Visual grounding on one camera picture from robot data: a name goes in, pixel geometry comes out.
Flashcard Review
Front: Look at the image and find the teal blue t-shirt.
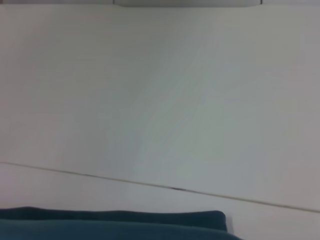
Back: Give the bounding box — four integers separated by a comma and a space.
0, 206, 245, 240

